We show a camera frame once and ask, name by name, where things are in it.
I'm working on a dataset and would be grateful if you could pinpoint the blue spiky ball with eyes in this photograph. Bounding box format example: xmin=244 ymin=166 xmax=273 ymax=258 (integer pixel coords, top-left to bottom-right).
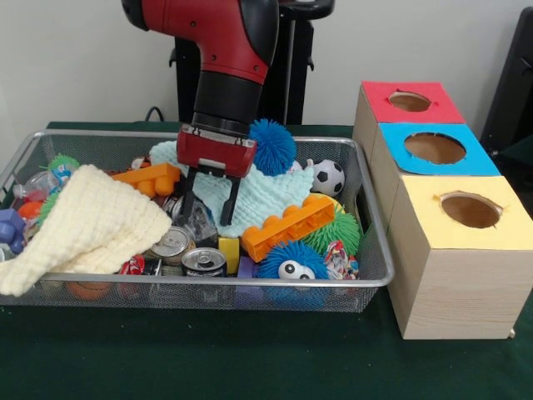
xmin=257 ymin=240 xmax=331 ymax=309

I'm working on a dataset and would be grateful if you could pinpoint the small soccer ball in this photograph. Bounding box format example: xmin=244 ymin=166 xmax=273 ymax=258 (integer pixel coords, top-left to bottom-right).
xmin=311 ymin=159 xmax=346 ymax=198

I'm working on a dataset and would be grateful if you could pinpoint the shallow clear mesh bin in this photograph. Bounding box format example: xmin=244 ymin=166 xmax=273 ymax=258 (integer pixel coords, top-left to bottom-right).
xmin=0 ymin=129 xmax=396 ymax=313

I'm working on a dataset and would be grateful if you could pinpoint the plain blue spiky ball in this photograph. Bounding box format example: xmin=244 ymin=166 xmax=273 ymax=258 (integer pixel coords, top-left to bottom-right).
xmin=249 ymin=118 xmax=297 ymax=176

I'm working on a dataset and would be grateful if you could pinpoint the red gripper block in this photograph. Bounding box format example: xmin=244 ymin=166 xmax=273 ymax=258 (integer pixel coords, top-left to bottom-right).
xmin=177 ymin=125 xmax=257 ymax=226

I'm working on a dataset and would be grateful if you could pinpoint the large green spiky ball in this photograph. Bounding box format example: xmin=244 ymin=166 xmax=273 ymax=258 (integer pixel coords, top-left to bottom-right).
xmin=301 ymin=200 xmax=365 ymax=256

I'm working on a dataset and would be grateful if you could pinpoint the orange toy brick with studs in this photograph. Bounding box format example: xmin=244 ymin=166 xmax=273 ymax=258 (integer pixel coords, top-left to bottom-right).
xmin=112 ymin=162 xmax=182 ymax=199

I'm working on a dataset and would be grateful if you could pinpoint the black drink can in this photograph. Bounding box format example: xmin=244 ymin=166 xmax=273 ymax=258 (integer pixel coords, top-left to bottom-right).
xmin=182 ymin=247 xmax=227 ymax=278

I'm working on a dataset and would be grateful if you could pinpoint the crushed clear plastic bottle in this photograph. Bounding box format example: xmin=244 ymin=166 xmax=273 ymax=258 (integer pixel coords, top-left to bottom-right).
xmin=175 ymin=196 xmax=222 ymax=247

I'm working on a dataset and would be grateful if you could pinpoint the dark green table cloth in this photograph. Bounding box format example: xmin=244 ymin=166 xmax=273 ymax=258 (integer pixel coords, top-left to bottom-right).
xmin=0 ymin=121 xmax=533 ymax=400

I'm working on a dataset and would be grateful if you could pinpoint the wooden box with three holes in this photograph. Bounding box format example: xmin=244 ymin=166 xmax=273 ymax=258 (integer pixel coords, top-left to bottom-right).
xmin=352 ymin=81 xmax=533 ymax=340

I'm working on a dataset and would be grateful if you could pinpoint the black upright panel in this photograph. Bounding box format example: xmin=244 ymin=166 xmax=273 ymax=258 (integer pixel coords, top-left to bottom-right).
xmin=483 ymin=7 xmax=533 ymax=155

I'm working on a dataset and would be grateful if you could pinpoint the silver drink can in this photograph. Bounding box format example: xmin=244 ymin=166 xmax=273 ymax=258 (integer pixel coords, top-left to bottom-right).
xmin=150 ymin=227 xmax=194 ymax=266

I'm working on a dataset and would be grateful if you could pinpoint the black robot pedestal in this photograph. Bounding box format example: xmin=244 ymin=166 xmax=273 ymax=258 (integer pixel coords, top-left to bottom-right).
xmin=171 ymin=0 xmax=336 ymax=126

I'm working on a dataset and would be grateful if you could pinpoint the cream yellow knitted cloth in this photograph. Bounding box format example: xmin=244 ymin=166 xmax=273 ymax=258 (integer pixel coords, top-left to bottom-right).
xmin=0 ymin=164 xmax=172 ymax=296

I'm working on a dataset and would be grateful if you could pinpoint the long orange toy brick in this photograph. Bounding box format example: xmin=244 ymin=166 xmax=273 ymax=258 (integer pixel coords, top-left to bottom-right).
xmin=242 ymin=194 xmax=336 ymax=263

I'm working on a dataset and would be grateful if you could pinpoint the pale blue waffle cloth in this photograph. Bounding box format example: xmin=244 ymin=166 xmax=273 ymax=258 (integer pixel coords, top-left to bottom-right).
xmin=150 ymin=140 xmax=316 ymax=237

